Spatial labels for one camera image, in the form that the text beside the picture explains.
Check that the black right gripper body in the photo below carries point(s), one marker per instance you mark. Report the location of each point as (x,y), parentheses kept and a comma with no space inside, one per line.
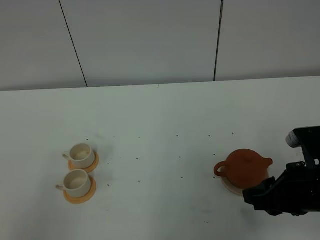
(302,179)

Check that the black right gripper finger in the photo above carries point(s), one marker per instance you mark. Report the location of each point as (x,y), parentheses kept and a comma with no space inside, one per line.
(260,198)
(293,140)

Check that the brown clay teapot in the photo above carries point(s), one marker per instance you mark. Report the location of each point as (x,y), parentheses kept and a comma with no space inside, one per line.
(244,168)

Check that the beige round teapot coaster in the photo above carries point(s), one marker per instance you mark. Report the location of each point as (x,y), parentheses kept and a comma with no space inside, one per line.
(230,187)

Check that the far orange saucer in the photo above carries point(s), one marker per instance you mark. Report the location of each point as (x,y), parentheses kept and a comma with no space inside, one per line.
(88,169)

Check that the orange saucer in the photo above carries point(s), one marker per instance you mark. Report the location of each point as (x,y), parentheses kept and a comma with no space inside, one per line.
(88,169)
(86,197)

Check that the near orange saucer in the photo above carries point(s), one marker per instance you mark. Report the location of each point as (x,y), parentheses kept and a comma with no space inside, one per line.
(86,197)

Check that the far white teacup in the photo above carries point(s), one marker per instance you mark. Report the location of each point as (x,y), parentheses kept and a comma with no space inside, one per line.
(81,155)

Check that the white teacup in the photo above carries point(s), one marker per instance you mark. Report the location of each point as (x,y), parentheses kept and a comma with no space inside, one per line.
(76,183)
(81,155)

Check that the near white teacup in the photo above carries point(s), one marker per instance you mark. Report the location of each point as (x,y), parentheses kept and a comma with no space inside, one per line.
(76,183)

